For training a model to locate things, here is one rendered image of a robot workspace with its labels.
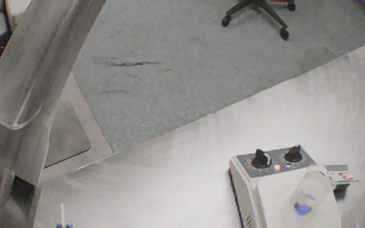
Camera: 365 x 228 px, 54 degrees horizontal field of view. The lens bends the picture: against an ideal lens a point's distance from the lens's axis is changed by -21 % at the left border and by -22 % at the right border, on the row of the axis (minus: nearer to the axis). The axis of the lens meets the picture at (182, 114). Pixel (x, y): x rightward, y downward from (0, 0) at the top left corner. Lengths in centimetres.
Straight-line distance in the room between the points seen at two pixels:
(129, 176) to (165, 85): 114
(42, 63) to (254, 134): 50
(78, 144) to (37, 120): 87
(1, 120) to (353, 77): 79
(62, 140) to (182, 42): 95
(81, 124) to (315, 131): 67
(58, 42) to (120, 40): 167
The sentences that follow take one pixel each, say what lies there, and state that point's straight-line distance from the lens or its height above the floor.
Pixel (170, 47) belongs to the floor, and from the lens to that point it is 191.
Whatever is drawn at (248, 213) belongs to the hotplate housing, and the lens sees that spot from 58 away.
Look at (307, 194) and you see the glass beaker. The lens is 51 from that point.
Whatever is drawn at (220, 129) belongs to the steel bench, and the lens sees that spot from 70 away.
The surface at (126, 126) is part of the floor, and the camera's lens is 162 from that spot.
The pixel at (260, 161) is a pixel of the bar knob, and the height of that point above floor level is 80.
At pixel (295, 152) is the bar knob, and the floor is 81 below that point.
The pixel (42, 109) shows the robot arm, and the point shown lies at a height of 110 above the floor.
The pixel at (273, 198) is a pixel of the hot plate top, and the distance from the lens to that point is 55.
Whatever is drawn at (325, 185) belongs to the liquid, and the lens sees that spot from 54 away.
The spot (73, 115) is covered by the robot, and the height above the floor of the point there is 36.
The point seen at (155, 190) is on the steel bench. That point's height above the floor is 75.
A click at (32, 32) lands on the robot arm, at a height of 113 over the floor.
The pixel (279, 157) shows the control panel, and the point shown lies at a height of 79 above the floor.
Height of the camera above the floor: 130
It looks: 51 degrees down
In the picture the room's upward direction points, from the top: 10 degrees clockwise
